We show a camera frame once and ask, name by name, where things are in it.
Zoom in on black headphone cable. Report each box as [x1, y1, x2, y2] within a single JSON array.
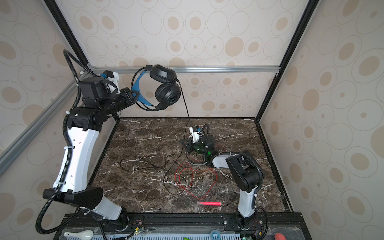
[[119, 79, 192, 196]]

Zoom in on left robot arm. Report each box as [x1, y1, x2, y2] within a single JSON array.
[[35, 50, 140, 235]]

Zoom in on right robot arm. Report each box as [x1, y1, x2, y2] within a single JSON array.
[[180, 134, 265, 229]]

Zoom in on white red headphones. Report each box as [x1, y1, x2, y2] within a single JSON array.
[[186, 152, 209, 166]]

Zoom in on pink marker pen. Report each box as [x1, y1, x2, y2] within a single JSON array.
[[197, 202, 222, 206]]

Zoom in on blue round cap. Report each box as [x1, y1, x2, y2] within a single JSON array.
[[210, 230, 221, 240]]

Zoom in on red round object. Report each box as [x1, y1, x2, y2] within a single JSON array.
[[274, 233, 286, 240]]

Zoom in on white spoon-shaped tool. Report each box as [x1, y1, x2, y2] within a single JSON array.
[[64, 230, 94, 240]]

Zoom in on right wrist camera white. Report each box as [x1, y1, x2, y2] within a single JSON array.
[[189, 127, 202, 144]]

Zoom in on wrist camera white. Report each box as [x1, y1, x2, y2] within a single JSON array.
[[189, 127, 202, 144], [100, 70, 120, 92]]

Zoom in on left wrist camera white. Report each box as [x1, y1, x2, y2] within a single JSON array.
[[100, 70, 120, 92]]

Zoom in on red headphone cable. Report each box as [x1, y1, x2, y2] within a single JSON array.
[[174, 145, 229, 201]]

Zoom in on horizontal aluminium rail back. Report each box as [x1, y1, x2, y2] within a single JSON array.
[[91, 66, 280, 74]]

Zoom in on black frame post left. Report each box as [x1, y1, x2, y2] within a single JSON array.
[[43, 0, 121, 121]]

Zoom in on black frame post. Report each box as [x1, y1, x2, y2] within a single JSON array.
[[43, 0, 121, 121], [255, 0, 320, 123]]

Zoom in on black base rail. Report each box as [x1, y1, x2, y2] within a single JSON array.
[[54, 211, 311, 240]]

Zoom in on aluminium rail left wall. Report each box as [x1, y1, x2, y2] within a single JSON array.
[[1, 80, 77, 175]]

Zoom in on black frame post right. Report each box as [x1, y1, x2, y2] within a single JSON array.
[[255, 0, 320, 123]]

